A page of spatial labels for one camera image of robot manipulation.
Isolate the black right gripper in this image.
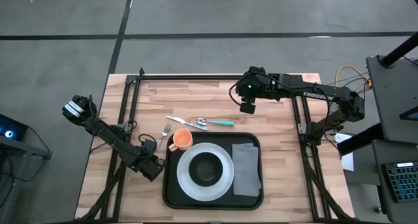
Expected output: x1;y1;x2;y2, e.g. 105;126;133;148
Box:
228;65;282;104

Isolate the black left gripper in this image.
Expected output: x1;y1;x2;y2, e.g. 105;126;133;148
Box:
129;138;167;183

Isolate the silver fork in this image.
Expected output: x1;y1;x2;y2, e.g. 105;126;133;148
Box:
156;123;172;150

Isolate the black plastic tray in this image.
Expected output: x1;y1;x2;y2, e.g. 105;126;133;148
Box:
161;131;265;211

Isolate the white round plate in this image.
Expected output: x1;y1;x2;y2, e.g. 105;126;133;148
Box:
176;142;235;202

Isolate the orange mug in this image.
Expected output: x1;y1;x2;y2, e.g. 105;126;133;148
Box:
168;128;194;153

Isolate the teal-handled table knife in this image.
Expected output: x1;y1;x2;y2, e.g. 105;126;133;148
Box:
165;115;209;131

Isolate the black bowl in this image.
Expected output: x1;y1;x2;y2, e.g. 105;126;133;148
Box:
188;152;224;187

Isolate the grey cloth napkin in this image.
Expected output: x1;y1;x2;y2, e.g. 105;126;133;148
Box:
231;142;263;198

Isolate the white paper sheet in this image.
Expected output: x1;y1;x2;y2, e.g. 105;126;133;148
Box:
334;132;355;172

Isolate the dark grey desk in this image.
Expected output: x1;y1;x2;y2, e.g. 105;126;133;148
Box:
365;54;418;144

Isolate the black device with blue light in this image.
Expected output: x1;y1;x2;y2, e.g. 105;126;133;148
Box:
0;114;29;142

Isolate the black pole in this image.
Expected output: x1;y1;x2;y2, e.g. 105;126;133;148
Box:
379;31;418;69

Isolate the backlit black keyboard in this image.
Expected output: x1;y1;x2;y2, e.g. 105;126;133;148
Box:
381;161;418;204

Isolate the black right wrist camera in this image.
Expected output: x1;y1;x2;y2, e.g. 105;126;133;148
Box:
239;101;257;116

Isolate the teal-handled spoon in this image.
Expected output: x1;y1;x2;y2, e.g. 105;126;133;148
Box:
196;117;236;127

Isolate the black aluminium frame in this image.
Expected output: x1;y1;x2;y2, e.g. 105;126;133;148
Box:
74;66;357;223

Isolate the yellow cable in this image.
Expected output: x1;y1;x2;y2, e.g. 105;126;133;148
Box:
334;64;374;89

